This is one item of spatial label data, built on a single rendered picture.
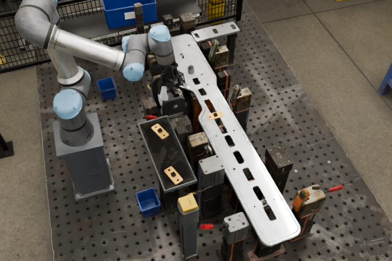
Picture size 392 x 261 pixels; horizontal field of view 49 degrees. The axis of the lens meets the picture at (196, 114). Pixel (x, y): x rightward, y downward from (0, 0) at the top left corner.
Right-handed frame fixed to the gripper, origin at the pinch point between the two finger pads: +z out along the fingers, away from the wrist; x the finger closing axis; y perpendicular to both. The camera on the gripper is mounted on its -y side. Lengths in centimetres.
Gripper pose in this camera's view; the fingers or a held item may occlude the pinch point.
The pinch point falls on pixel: (172, 96)
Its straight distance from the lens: 190.7
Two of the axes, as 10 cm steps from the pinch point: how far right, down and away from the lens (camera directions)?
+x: 7.3, -5.3, 4.2
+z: 1.6, 7.4, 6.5
